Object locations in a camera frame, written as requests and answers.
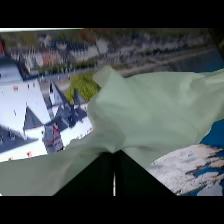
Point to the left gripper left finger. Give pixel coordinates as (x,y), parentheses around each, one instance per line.
(95,178)

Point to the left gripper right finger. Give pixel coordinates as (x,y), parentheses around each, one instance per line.
(136,180)

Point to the pale green shirt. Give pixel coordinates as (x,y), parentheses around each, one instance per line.
(150,110)

